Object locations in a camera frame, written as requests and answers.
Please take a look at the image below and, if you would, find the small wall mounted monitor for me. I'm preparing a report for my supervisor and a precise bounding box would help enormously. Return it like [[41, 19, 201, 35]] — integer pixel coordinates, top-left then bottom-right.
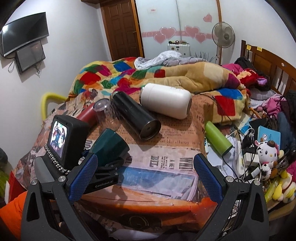
[[16, 40, 46, 74]]

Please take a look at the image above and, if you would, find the yellow padded rail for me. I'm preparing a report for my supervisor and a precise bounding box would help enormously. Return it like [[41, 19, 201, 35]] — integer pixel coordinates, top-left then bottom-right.
[[41, 92, 67, 121]]

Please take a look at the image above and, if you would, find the colourful patchwork blanket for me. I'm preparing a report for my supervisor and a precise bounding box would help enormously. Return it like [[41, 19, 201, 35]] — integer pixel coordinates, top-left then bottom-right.
[[68, 57, 250, 123]]

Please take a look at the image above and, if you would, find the red plush toy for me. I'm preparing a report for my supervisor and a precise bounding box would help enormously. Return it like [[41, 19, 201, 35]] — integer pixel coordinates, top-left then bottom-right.
[[237, 68, 269, 88]]

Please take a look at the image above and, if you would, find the red thermos bottle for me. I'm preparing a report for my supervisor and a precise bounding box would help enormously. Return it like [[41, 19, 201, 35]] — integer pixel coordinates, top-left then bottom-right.
[[77, 103, 98, 128]]

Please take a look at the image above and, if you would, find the grey white checked cloth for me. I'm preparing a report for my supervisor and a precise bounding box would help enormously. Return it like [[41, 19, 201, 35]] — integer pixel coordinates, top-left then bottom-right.
[[134, 50, 206, 70]]

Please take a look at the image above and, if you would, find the large wall mounted television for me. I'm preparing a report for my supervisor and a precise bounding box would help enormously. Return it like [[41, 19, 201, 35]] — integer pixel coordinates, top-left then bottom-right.
[[1, 12, 49, 57]]

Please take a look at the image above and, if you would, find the light green bottle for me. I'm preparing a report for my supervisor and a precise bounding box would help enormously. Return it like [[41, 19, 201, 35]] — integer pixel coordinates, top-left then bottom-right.
[[205, 121, 233, 157]]

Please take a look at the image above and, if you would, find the white bedside cabinet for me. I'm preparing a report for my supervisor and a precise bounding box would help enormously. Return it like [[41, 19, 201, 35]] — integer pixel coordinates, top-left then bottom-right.
[[167, 41, 191, 57]]

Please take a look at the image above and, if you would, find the standing electric fan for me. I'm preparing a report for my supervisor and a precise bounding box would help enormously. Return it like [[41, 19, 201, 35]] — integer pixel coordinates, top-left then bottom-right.
[[212, 22, 235, 65]]

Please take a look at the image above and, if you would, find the white cow plush toy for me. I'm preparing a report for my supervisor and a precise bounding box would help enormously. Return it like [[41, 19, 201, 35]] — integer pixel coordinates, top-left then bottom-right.
[[254, 140, 280, 181]]

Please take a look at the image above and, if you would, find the wooden bed headboard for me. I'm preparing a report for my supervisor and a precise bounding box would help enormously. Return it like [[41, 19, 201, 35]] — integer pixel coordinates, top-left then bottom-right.
[[240, 40, 296, 95]]

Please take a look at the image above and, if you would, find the clear plastic tumbler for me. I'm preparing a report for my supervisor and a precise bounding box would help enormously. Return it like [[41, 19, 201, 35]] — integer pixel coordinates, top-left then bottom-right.
[[93, 98, 120, 133]]

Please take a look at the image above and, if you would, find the orange jacket sleeve forearm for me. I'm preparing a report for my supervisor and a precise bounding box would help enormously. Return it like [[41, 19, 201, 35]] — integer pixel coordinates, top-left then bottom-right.
[[1, 191, 27, 240]]

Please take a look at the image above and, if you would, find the white thermos bottle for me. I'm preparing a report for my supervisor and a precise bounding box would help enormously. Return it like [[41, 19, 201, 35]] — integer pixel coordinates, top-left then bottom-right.
[[139, 83, 192, 120]]

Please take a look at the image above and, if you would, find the blue white booklet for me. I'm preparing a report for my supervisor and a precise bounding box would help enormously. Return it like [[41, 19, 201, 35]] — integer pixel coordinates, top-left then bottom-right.
[[257, 126, 281, 148]]

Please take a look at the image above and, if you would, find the dark green ceramic cup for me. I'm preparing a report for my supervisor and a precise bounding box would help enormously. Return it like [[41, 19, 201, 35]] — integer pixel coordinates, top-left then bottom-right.
[[89, 128, 130, 167]]

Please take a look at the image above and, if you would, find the camera with small screen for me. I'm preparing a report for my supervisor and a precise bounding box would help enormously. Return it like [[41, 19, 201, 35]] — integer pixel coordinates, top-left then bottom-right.
[[47, 115, 89, 173]]

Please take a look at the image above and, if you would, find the sliding wardrobe with heart stickers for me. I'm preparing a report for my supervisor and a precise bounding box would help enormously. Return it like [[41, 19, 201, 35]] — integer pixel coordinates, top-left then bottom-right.
[[135, 1, 222, 63]]

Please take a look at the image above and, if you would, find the yellow plush toy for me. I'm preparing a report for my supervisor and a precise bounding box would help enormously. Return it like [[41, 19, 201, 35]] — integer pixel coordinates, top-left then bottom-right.
[[272, 171, 295, 203]]

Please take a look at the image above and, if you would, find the black thermos bottle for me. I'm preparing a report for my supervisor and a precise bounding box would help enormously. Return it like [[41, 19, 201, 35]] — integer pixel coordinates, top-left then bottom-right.
[[111, 91, 162, 141]]

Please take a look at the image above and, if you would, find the dark brown wooden door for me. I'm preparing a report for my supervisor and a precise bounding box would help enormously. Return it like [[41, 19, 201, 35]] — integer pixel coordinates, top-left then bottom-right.
[[100, 0, 144, 60]]

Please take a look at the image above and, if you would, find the newspaper print tablecloth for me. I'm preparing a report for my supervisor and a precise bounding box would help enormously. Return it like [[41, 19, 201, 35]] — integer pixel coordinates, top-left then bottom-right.
[[14, 89, 223, 235]]

